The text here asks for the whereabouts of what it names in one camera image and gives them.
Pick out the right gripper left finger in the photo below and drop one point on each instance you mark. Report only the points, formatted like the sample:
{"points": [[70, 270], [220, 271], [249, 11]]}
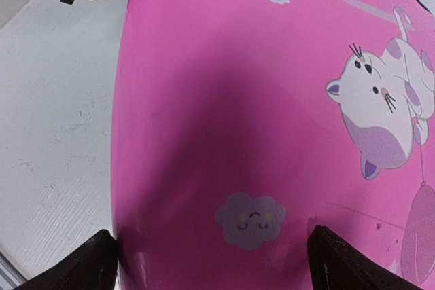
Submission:
{"points": [[92, 266]]}

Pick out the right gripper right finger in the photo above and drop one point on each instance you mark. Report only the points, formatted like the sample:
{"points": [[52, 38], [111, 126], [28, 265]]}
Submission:
{"points": [[336, 265]]}

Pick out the pink hard-shell suitcase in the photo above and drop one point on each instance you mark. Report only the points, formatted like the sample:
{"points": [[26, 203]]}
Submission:
{"points": [[241, 125]]}

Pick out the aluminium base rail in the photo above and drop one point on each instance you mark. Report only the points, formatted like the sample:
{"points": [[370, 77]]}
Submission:
{"points": [[10, 277]]}

